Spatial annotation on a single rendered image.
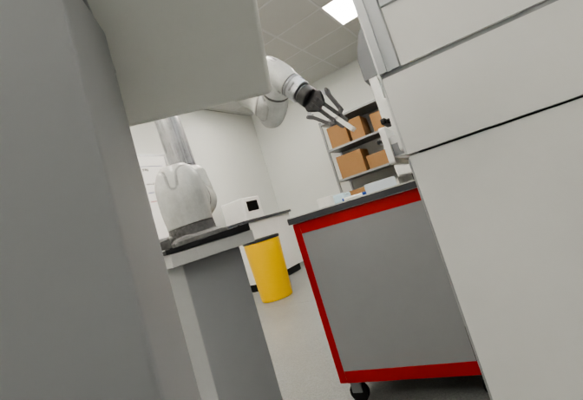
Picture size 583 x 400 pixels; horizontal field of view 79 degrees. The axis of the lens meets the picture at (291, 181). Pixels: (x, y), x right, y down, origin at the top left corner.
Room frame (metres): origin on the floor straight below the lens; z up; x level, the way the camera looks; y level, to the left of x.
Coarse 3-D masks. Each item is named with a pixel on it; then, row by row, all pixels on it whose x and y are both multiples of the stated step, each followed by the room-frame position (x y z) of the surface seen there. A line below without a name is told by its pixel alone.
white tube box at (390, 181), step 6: (378, 180) 1.40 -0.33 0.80; (384, 180) 1.39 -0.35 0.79; (390, 180) 1.39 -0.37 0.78; (366, 186) 1.41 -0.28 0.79; (372, 186) 1.40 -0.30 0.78; (378, 186) 1.40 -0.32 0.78; (384, 186) 1.39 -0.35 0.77; (390, 186) 1.39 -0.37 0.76; (366, 192) 1.41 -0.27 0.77; (372, 192) 1.40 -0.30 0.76
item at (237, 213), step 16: (224, 208) 4.93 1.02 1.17; (240, 208) 4.78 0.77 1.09; (256, 208) 4.97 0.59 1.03; (240, 224) 4.43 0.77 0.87; (256, 224) 4.67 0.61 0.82; (272, 224) 4.97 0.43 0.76; (288, 240) 5.18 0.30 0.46; (288, 256) 5.08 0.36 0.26; (288, 272) 5.07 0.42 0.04; (256, 288) 4.55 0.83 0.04
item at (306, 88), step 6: (306, 84) 1.20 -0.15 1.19; (300, 90) 1.19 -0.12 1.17; (306, 90) 1.19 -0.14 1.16; (312, 90) 1.20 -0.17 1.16; (318, 90) 1.19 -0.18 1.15; (300, 96) 1.19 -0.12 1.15; (306, 96) 1.19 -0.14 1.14; (312, 96) 1.20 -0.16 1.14; (318, 96) 1.19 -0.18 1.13; (300, 102) 1.21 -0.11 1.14; (306, 102) 1.21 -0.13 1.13; (312, 102) 1.20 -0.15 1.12; (318, 102) 1.20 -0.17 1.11; (306, 108) 1.22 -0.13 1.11; (312, 108) 1.21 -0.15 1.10
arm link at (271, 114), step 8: (264, 96) 1.31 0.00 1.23; (240, 104) 1.36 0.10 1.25; (248, 104) 1.35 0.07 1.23; (256, 104) 1.33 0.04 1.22; (264, 104) 1.32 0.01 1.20; (272, 104) 1.31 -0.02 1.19; (280, 104) 1.31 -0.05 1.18; (256, 112) 1.35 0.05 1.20; (264, 112) 1.34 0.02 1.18; (272, 112) 1.33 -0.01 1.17; (280, 112) 1.34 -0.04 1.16; (264, 120) 1.37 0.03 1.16; (272, 120) 1.37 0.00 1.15; (280, 120) 1.38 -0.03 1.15
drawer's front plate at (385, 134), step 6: (384, 132) 0.99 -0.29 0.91; (390, 132) 1.07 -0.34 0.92; (384, 138) 0.99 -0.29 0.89; (384, 144) 0.99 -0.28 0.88; (390, 144) 1.00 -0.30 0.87; (390, 150) 0.99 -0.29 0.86; (390, 156) 0.99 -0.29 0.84; (390, 162) 0.99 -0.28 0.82; (396, 162) 1.00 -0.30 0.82; (402, 162) 1.09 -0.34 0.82; (408, 162) 1.20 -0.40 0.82
